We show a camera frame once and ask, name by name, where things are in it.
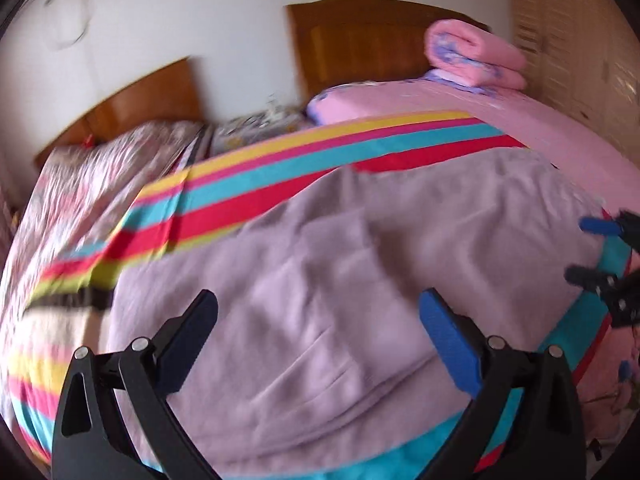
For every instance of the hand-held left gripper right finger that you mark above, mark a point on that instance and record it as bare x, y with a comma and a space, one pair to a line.
442, 325

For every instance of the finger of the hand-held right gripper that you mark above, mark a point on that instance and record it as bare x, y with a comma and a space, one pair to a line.
590, 277
597, 225

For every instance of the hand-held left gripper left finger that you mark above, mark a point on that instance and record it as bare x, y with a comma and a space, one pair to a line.
195, 320

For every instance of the lilac pants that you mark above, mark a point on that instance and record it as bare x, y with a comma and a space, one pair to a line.
325, 270

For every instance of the pink bed sheet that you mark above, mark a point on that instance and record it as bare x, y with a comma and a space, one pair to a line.
550, 130

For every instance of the striped colourful blanket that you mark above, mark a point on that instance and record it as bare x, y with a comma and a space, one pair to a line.
240, 185

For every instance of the pink floral quilt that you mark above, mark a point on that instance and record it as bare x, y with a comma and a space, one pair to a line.
95, 180

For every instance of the light wooden wardrobe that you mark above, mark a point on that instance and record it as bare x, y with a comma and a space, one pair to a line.
575, 25

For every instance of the nightstand with patterned cover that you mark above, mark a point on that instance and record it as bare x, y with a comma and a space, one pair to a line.
255, 127

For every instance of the purple pillow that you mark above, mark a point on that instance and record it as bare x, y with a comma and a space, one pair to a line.
450, 80

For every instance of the small red object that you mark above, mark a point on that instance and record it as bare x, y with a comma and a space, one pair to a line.
91, 140

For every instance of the rolled pink quilt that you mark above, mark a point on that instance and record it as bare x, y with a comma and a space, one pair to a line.
475, 50

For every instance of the plain wooden bed headboard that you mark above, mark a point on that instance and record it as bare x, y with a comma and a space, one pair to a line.
145, 100

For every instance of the ribbed wooden bed headboard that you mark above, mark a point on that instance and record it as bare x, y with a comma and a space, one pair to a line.
360, 45

